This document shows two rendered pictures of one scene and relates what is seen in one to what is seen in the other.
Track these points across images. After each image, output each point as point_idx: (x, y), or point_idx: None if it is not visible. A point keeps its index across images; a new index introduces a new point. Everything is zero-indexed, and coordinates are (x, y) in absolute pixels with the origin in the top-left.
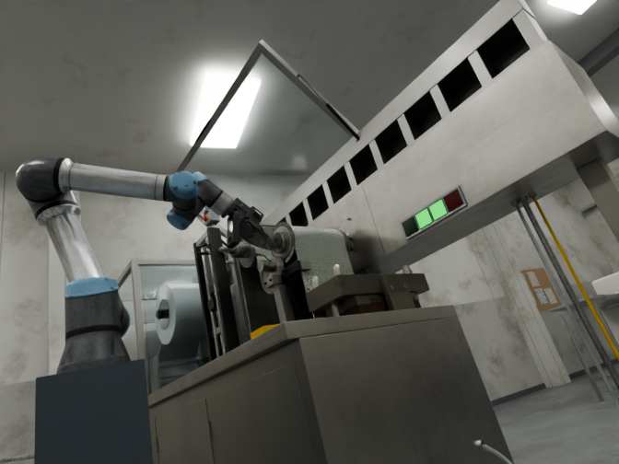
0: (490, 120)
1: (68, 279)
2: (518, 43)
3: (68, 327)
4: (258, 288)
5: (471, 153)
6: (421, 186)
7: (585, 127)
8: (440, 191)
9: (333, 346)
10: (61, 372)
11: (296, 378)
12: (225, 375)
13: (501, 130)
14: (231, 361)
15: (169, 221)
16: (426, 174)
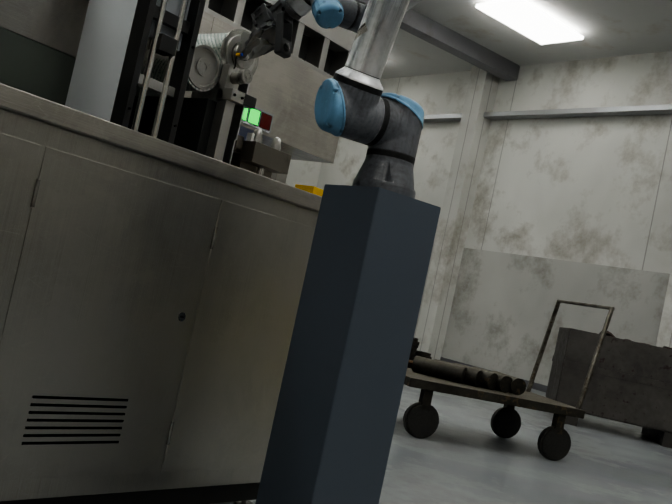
0: (309, 95)
1: (384, 56)
2: (328, 56)
3: (415, 154)
4: None
5: (290, 102)
6: (254, 84)
7: (330, 153)
8: (261, 104)
9: None
10: (414, 196)
11: None
12: (262, 196)
13: (309, 109)
14: (300, 199)
15: (333, 12)
16: (262, 80)
